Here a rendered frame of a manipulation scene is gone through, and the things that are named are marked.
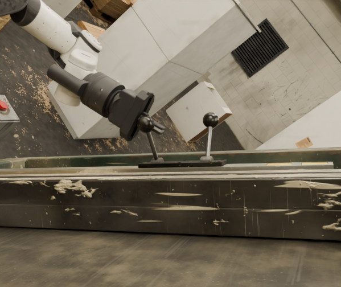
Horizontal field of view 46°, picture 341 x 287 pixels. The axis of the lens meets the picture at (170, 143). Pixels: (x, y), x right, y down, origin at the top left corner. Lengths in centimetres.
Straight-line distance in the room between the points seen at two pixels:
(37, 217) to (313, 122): 388
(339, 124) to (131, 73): 218
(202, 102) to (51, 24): 472
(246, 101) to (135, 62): 589
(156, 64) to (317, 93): 596
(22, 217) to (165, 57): 261
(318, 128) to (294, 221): 386
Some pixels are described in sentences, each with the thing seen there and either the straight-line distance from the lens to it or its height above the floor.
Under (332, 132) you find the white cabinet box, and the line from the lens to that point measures 432.
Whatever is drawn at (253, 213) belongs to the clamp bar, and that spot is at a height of 162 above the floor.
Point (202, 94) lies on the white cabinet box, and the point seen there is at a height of 61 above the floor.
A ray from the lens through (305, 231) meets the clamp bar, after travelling 47.
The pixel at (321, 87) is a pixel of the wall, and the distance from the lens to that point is 876.
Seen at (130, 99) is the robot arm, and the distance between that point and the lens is 91.
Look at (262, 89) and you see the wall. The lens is 888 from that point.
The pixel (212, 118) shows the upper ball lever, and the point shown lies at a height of 155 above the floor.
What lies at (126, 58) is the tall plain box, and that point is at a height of 81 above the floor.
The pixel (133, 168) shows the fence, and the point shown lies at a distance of 93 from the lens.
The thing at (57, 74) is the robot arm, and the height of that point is 134.
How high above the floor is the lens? 174
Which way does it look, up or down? 19 degrees down
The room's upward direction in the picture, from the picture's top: 53 degrees clockwise
